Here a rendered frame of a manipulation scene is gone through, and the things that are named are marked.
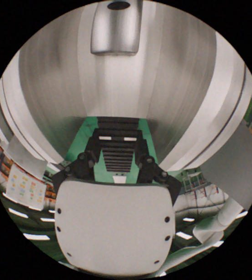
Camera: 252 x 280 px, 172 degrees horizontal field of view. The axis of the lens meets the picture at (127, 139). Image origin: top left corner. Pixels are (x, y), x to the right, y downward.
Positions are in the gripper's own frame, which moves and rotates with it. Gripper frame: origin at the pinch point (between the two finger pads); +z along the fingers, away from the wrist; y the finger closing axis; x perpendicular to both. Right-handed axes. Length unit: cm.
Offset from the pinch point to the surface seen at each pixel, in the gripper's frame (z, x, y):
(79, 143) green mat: 3.1, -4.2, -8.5
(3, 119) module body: -3.7, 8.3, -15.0
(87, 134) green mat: 3.1, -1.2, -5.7
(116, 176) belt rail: 0.1, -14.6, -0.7
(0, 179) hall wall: -277, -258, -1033
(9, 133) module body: -4.2, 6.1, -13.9
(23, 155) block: -4.7, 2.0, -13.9
